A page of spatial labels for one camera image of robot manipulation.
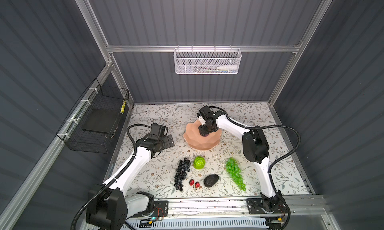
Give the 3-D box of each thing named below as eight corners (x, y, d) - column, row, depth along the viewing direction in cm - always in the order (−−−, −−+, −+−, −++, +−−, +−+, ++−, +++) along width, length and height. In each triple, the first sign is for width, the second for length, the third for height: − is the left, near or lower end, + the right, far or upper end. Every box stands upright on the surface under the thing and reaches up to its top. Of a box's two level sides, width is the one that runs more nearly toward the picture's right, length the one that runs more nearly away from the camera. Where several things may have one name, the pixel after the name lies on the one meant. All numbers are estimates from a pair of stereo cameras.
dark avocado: (207, 189, 81) (207, 187, 77) (202, 181, 84) (202, 179, 80) (218, 181, 84) (220, 178, 80) (213, 173, 86) (214, 170, 82)
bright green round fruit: (198, 171, 88) (198, 167, 82) (192, 164, 90) (192, 159, 85) (205, 165, 90) (206, 161, 84) (200, 159, 93) (200, 153, 87)
